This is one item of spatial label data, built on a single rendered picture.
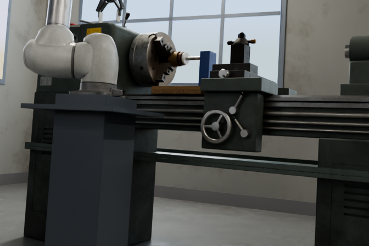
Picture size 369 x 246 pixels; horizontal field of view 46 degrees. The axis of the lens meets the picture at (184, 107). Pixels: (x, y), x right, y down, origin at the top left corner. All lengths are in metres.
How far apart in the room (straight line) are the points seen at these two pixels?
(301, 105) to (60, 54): 1.06
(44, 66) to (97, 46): 0.23
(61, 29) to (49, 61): 0.15
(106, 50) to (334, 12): 2.79
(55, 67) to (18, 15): 3.43
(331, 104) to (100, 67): 0.99
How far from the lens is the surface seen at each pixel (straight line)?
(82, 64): 1.88
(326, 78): 4.17
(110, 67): 1.89
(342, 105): 1.96
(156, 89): 2.31
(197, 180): 4.42
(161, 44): 2.46
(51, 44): 1.92
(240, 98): 1.96
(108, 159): 1.81
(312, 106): 1.99
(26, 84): 5.34
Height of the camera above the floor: 0.66
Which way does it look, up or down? 3 degrees up
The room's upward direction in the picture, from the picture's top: 3 degrees clockwise
